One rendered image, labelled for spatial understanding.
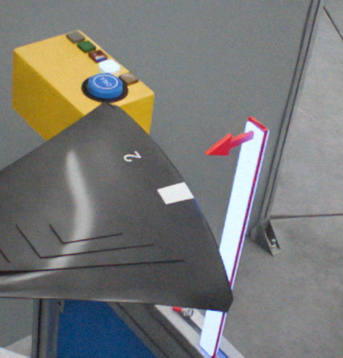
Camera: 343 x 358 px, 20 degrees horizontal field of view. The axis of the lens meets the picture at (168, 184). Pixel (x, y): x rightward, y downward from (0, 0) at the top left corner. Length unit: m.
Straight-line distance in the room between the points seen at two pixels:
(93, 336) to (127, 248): 0.60
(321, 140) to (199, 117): 0.94
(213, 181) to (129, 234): 1.46
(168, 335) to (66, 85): 0.32
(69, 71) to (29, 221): 0.40
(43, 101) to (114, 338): 0.36
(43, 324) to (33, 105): 0.42
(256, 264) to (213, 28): 0.77
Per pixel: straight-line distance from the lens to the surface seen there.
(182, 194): 0.86
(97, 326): 1.37
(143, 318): 1.21
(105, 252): 0.79
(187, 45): 1.93
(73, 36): 1.21
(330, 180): 2.82
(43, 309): 1.46
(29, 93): 1.19
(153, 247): 0.81
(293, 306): 2.42
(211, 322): 1.09
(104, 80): 1.13
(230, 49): 2.03
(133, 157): 0.87
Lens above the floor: 1.72
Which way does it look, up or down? 40 degrees down
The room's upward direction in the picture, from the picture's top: 9 degrees clockwise
